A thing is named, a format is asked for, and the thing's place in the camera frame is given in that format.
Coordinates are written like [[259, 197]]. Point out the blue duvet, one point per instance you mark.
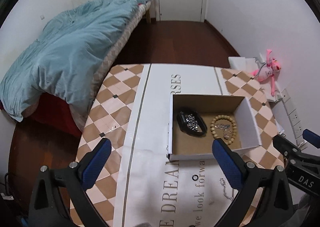
[[65, 57]]

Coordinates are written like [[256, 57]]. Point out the white wall power strip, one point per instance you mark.
[[294, 119]]

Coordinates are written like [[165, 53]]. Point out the pink panther plush toy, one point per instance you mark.
[[268, 71]]

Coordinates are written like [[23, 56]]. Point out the bed with patterned mattress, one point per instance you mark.
[[117, 52]]

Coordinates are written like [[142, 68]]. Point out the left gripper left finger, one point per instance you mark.
[[93, 162]]

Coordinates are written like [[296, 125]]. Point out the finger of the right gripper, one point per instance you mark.
[[311, 138]]

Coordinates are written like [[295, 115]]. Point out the white cardboard box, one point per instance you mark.
[[196, 120]]

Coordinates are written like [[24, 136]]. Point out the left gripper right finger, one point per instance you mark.
[[230, 163]]

